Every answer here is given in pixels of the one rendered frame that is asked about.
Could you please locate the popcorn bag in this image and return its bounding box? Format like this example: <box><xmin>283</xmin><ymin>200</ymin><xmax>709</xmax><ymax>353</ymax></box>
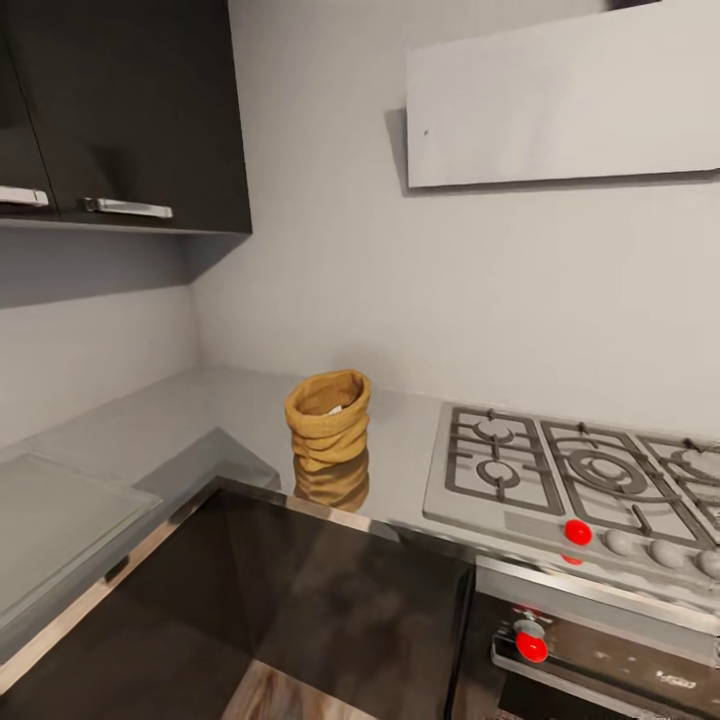
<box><xmin>284</xmin><ymin>369</ymin><xmax>371</xmax><ymax>473</ymax></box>

